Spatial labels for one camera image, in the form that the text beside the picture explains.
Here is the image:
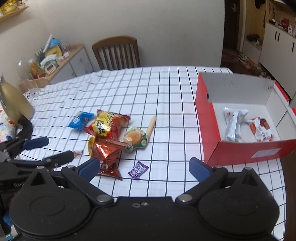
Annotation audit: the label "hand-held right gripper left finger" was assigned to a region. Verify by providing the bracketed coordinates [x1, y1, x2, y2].
[21, 158, 114, 206]

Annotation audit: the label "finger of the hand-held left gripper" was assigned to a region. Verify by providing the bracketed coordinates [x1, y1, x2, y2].
[0, 115, 50, 160]
[0, 151, 75, 173]

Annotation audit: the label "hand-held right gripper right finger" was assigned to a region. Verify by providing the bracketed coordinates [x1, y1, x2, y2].
[175, 157, 269, 206]

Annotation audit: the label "brown foil snack packet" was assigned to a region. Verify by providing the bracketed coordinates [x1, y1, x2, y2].
[91, 137, 129, 181]

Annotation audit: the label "blue snack packet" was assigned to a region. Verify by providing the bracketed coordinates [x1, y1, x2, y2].
[68, 111, 95, 131]

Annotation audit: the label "yellow red chips bag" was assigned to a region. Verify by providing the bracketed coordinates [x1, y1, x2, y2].
[83, 109, 130, 139]

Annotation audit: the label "purple candy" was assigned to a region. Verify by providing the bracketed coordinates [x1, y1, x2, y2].
[127, 161, 149, 179]

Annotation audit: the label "yellow chips packet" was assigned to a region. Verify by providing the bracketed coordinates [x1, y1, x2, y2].
[120, 126, 148, 153]

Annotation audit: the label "sausage stick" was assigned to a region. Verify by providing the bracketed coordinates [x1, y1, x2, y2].
[146, 117, 157, 137]

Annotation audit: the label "white cardboard box red edges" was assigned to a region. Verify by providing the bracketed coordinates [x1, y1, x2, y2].
[195, 72, 296, 166]

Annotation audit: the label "yellow snack packet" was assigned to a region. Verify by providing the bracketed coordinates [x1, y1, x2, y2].
[87, 137, 96, 156]

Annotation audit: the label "colourful printed bag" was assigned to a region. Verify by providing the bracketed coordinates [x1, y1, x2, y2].
[0, 111, 17, 144]

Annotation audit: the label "gold shiny bottle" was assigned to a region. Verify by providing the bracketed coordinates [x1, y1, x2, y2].
[0, 76, 35, 123]

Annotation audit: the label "small wooden rack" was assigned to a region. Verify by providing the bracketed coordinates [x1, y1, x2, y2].
[18, 77, 51, 93]

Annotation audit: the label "white orange snack packet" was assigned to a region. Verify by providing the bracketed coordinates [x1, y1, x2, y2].
[246, 116, 275, 142]

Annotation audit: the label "white checked tablecloth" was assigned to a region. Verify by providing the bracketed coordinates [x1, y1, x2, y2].
[23, 66, 288, 241]

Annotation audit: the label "pile of colourful household items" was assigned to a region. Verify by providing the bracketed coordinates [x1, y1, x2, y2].
[29, 34, 71, 79]

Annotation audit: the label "wooden sideboard with white doors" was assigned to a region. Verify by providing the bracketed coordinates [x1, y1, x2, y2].
[46, 44, 94, 84]

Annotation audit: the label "row of shoes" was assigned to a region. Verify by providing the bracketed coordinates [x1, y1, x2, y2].
[236, 52, 269, 78]

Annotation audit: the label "wooden chair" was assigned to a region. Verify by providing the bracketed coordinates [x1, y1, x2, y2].
[92, 36, 141, 70]

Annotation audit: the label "low white shoe shelf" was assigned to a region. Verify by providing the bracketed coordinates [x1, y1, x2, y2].
[242, 34, 263, 65]

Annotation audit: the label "dark wooden door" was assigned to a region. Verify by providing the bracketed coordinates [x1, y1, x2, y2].
[223, 0, 244, 50]

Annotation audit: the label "ornaments on cabinet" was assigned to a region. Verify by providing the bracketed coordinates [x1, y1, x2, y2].
[268, 18, 296, 36]

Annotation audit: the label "wooden wall shelf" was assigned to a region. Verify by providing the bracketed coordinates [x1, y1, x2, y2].
[0, 0, 29, 22]

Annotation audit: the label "white cabinet with black handles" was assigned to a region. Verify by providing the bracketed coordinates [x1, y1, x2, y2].
[259, 22, 296, 79]

